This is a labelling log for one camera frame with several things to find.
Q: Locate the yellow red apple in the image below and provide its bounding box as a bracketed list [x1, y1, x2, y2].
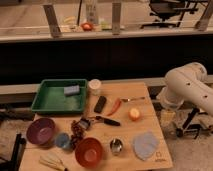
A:
[128, 108, 141, 121]

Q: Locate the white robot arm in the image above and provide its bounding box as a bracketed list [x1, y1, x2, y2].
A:
[157, 62, 213, 116]

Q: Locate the small metal cup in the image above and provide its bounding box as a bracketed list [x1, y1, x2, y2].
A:
[110, 138, 123, 155]

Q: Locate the small blue cup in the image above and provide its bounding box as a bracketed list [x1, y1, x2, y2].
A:
[55, 133, 70, 149]

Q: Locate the white lidded jar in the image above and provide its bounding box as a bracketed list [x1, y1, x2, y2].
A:
[88, 79, 101, 95]

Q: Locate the black rectangular block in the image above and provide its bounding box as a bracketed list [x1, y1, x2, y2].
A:
[94, 96, 107, 113]

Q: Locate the blue sponge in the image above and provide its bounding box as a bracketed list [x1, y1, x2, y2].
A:
[64, 85, 80, 96]

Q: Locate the metal spoon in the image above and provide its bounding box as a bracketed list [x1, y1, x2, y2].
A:
[120, 97, 145, 103]

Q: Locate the black binder clip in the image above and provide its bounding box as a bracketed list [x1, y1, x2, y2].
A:
[79, 118, 91, 130]

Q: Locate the bunch of red grapes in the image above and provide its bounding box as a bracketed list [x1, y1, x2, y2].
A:
[70, 121, 84, 149]

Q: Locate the green plastic tray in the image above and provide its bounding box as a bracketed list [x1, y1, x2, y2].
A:
[31, 79, 87, 115]

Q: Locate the red round object on shelf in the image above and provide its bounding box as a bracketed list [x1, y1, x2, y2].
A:
[81, 22, 93, 31]

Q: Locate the red bowl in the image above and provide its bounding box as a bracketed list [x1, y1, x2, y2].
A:
[75, 137, 103, 168]

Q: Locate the light blue cloth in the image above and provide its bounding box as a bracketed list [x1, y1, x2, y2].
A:
[132, 131, 159, 161]

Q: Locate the purple bowl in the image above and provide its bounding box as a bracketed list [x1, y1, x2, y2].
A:
[26, 118, 55, 145]

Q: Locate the black office chair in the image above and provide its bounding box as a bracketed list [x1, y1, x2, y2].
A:
[141, 0, 208, 29]

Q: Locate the black chair at left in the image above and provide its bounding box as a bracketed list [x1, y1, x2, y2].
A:
[0, 133, 26, 171]

